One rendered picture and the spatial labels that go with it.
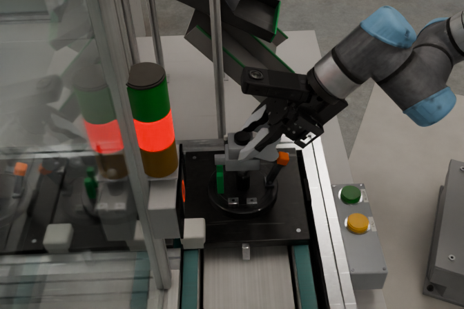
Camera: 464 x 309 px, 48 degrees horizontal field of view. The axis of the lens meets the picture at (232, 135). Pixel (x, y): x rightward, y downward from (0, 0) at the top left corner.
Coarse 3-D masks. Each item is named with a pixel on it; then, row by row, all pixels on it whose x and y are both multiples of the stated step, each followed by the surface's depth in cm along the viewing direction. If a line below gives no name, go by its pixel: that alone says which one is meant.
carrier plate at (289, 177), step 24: (192, 168) 111; (216, 168) 111; (288, 168) 110; (192, 192) 106; (288, 192) 105; (192, 216) 102; (216, 216) 102; (264, 216) 101; (288, 216) 101; (216, 240) 98; (240, 240) 98; (264, 240) 97; (288, 240) 97
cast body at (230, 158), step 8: (232, 136) 97; (240, 136) 95; (248, 136) 95; (232, 144) 95; (240, 144) 95; (232, 152) 95; (216, 160) 99; (224, 160) 99; (232, 160) 96; (248, 160) 97; (256, 160) 97; (232, 168) 98; (240, 168) 98; (248, 168) 98; (256, 168) 98
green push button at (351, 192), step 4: (344, 188) 106; (348, 188) 106; (352, 188) 106; (356, 188) 105; (340, 192) 105; (344, 192) 105; (348, 192) 105; (352, 192) 105; (356, 192) 105; (360, 192) 105; (340, 196) 105; (344, 196) 104; (348, 196) 104; (352, 196) 104; (356, 196) 104; (360, 196) 104; (344, 200) 104; (348, 200) 104; (352, 200) 104; (356, 200) 104
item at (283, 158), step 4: (280, 152) 99; (284, 152) 100; (280, 156) 98; (284, 156) 99; (288, 156) 99; (276, 160) 99; (280, 160) 98; (284, 160) 99; (288, 160) 99; (276, 164) 100; (280, 164) 99; (284, 164) 99; (272, 168) 102; (276, 168) 100; (280, 168) 101; (272, 172) 101; (276, 172) 101; (268, 176) 103; (272, 176) 102; (276, 176) 102; (268, 180) 103; (272, 180) 103
